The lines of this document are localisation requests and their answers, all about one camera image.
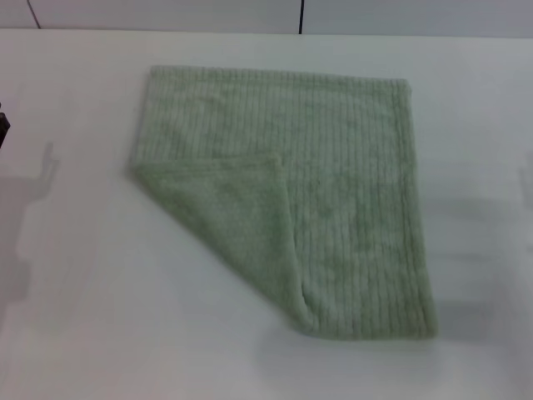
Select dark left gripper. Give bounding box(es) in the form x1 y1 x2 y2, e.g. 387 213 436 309
0 102 10 148

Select pale green ribbed towel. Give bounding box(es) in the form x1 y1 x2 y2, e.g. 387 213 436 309
127 64 441 341

